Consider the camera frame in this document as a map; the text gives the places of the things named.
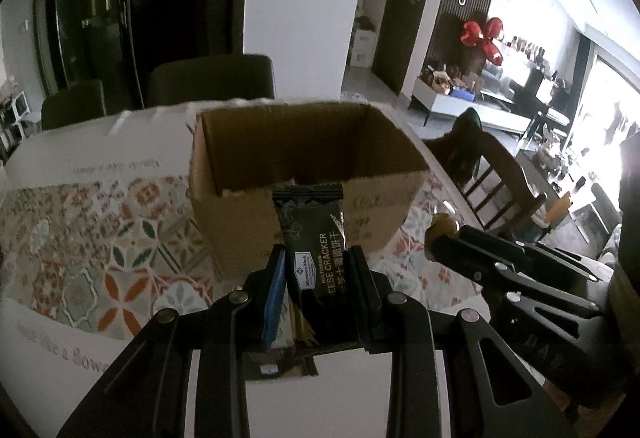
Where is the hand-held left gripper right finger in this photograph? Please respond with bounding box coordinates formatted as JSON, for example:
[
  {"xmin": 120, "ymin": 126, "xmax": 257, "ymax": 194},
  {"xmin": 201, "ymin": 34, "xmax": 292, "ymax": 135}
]
[{"xmin": 349, "ymin": 245, "xmax": 583, "ymax": 438}]

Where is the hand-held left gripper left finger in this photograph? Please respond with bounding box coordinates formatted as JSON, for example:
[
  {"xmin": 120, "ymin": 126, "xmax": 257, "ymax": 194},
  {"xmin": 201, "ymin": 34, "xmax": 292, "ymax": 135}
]
[{"xmin": 56, "ymin": 243, "xmax": 288, "ymax": 438}]

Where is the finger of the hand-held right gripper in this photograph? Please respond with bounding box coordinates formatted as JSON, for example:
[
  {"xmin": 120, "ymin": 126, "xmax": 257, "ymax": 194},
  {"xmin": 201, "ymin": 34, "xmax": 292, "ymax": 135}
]
[
  {"xmin": 434, "ymin": 237, "xmax": 609, "ymax": 320},
  {"xmin": 459, "ymin": 226, "xmax": 614, "ymax": 287}
]

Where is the golden brown snack piece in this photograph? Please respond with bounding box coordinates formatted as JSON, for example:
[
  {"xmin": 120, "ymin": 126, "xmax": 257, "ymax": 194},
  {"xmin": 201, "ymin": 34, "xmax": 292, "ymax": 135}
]
[{"xmin": 425, "ymin": 213, "xmax": 460, "ymax": 248}]

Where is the black cracker packet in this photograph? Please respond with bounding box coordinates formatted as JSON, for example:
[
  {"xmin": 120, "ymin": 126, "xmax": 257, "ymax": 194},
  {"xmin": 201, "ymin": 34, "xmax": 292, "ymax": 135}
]
[
  {"xmin": 244, "ymin": 352, "xmax": 319, "ymax": 380},
  {"xmin": 271, "ymin": 184, "xmax": 347, "ymax": 347}
]

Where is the cardboard box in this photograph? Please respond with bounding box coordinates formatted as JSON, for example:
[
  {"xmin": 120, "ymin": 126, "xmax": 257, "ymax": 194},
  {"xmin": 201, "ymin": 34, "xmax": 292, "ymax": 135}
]
[{"xmin": 188, "ymin": 100, "xmax": 432, "ymax": 280}]

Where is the cluttered coffee table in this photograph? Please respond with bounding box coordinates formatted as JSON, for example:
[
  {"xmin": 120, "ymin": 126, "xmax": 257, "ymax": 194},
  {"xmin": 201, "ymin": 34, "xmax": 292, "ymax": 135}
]
[{"xmin": 519, "ymin": 137, "xmax": 622, "ymax": 220}]

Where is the wooden chair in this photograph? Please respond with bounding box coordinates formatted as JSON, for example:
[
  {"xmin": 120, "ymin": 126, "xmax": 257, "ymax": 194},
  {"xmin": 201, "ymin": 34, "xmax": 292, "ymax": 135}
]
[{"xmin": 425, "ymin": 107, "xmax": 574, "ymax": 240}]

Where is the white tv cabinet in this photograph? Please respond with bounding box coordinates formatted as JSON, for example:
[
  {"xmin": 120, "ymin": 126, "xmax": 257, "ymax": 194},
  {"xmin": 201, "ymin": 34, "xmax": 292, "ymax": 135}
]
[{"xmin": 409, "ymin": 74, "xmax": 537, "ymax": 135}]

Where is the floral patterned tablecloth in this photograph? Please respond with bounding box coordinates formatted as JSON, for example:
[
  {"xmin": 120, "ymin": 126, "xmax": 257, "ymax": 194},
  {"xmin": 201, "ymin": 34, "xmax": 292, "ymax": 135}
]
[{"xmin": 0, "ymin": 98, "xmax": 501, "ymax": 438}]

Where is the dark curtain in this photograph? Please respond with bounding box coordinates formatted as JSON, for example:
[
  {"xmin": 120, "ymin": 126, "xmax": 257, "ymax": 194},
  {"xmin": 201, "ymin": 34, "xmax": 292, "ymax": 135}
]
[{"xmin": 562, "ymin": 30, "xmax": 594, "ymax": 120}]

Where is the red balloon sculpture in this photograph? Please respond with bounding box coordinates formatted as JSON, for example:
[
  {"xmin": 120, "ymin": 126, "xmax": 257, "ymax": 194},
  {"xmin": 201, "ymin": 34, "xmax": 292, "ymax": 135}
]
[{"xmin": 458, "ymin": 16, "xmax": 505, "ymax": 65}]

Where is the dark dining chair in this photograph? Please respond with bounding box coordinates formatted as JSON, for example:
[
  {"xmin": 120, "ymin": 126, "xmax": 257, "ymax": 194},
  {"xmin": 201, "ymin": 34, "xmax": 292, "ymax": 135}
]
[
  {"xmin": 40, "ymin": 78, "xmax": 107, "ymax": 132},
  {"xmin": 147, "ymin": 53, "xmax": 277, "ymax": 110}
]

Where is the white cardboard carton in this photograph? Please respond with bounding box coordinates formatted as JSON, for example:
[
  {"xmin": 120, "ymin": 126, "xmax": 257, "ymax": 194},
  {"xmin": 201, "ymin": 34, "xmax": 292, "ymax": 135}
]
[{"xmin": 349, "ymin": 27, "xmax": 376, "ymax": 67}]

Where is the dark wooden door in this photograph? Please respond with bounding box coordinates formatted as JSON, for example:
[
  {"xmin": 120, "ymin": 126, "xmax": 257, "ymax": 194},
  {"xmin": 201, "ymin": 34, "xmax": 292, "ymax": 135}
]
[{"xmin": 372, "ymin": 0, "xmax": 440, "ymax": 97}]

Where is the white cube shelf unit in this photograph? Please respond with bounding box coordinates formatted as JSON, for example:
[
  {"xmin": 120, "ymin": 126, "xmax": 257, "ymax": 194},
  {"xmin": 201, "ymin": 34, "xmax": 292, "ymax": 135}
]
[{"xmin": 0, "ymin": 87, "xmax": 29, "ymax": 150}]

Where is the dark glass sliding door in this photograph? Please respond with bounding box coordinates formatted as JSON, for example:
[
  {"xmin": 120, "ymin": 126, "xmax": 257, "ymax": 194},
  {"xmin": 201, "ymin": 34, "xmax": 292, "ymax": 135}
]
[{"xmin": 35, "ymin": 0, "xmax": 251, "ymax": 95}]

